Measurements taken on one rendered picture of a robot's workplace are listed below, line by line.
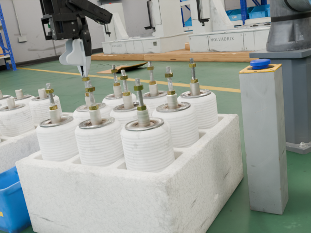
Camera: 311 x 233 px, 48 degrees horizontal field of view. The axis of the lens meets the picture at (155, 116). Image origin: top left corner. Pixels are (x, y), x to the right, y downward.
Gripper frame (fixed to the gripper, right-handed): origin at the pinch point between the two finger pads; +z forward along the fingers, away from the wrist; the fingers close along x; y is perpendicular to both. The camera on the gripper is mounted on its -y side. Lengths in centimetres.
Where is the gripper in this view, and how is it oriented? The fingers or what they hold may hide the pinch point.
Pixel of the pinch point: (86, 70)
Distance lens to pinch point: 88.0
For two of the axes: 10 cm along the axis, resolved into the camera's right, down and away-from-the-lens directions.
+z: 1.5, 9.6, 2.6
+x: 6.1, 1.2, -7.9
